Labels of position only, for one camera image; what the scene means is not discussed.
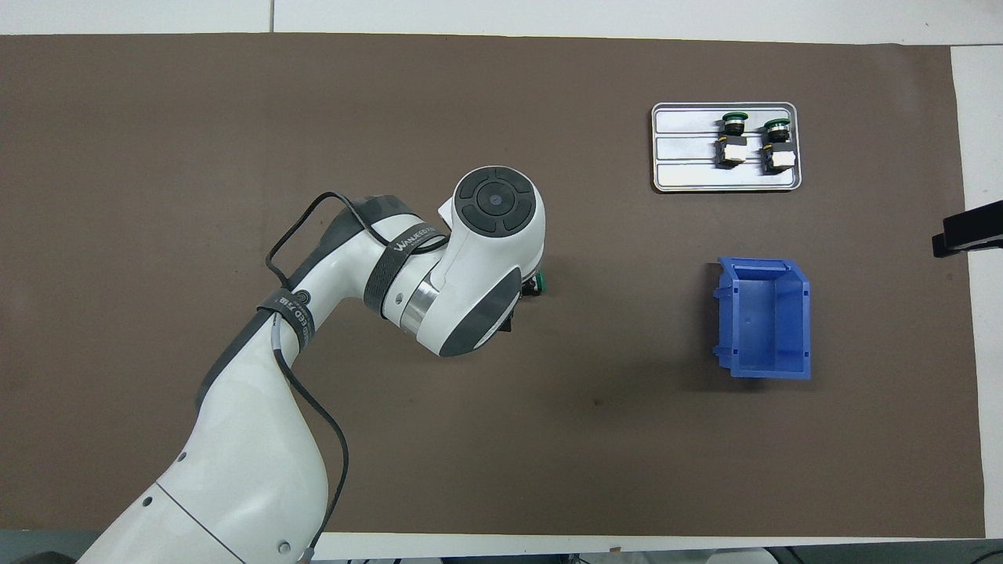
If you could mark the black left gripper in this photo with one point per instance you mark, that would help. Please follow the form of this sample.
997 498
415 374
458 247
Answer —
513 312

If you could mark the green push button switch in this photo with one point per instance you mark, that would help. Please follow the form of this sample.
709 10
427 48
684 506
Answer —
541 283
732 145
779 153

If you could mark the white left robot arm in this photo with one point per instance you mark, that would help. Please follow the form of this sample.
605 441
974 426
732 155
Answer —
251 439

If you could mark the brown paper table mat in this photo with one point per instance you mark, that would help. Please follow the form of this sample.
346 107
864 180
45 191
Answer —
548 439

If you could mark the grey metal tray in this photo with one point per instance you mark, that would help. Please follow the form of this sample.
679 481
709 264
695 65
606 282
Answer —
682 149

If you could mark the blue plastic bin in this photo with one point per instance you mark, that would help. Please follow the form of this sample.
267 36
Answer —
772 321

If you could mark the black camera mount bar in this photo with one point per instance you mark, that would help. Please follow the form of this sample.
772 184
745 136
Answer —
972 231

